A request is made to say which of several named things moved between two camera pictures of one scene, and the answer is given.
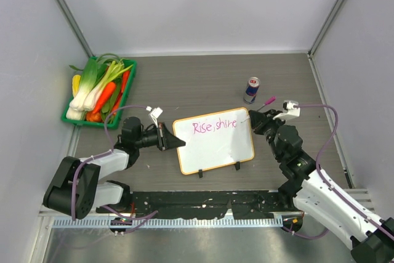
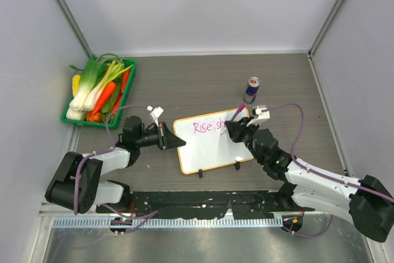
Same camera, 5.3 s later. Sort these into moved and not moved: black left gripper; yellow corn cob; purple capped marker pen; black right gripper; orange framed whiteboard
Moved: black right gripper; purple capped marker pen
Not moved: orange framed whiteboard; black left gripper; yellow corn cob
